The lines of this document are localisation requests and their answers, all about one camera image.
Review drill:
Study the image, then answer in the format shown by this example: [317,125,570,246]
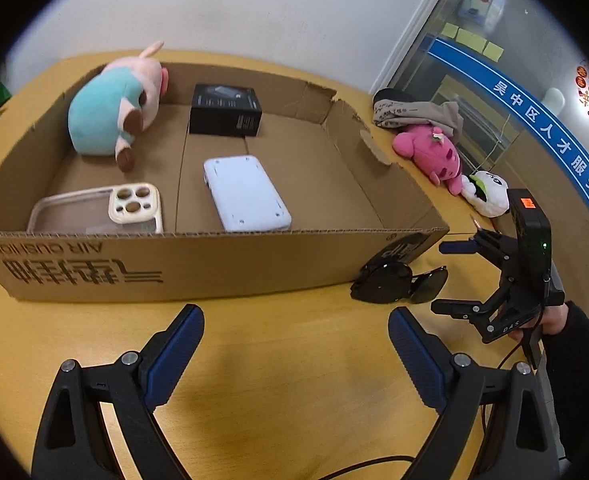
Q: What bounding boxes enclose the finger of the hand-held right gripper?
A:
[439,229,517,286]
[431,287,514,333]

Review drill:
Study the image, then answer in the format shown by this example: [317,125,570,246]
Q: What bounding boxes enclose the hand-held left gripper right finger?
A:
[388,306,560,480]

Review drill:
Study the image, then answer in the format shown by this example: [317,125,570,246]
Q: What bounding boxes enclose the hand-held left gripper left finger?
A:
[32,303,206,480]

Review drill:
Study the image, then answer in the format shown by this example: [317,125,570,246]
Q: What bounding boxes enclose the black sunglasses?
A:
[350,255,448,304]

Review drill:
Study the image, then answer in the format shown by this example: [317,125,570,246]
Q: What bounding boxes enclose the cardboard box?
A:
[0,61,450,303]

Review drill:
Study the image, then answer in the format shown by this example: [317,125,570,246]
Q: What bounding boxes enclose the pink pig plush toy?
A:
[68,40,170,173]

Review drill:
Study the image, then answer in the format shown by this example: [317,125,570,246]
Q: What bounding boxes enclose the person's right forearm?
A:
[541,302,589,471]

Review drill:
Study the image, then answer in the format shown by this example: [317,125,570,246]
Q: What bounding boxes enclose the person's right hand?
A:
[511,301,570,343]

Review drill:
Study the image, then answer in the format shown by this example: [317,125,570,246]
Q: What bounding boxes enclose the white panda plush toy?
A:
[460,170,511,218]

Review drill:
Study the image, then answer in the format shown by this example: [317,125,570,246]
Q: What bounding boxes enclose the magenta plush toy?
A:
[391,124,464,196]

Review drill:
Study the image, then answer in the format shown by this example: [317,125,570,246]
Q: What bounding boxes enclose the blue window banner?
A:
[427,37,589,256]

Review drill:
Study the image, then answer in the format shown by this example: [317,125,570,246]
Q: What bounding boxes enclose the clear phone case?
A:
[27,183,165,235]

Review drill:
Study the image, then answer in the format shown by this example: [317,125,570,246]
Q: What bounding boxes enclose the beige printed cloth bag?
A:
[373,88,467,138]

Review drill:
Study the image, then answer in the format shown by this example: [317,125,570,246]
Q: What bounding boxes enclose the white flat device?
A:
[203,155,293,232]

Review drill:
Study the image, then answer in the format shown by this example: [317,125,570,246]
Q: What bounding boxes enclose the small black box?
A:
[189,83,264,137]

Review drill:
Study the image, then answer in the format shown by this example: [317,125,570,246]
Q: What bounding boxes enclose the cartoon window poster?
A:
[457,0,507,28]

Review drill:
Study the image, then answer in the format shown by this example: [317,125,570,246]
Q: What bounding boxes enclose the black cable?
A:
[319,342,530,480]

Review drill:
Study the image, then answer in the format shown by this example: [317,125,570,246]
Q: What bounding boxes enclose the white door frame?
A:
[369,0,462,93]

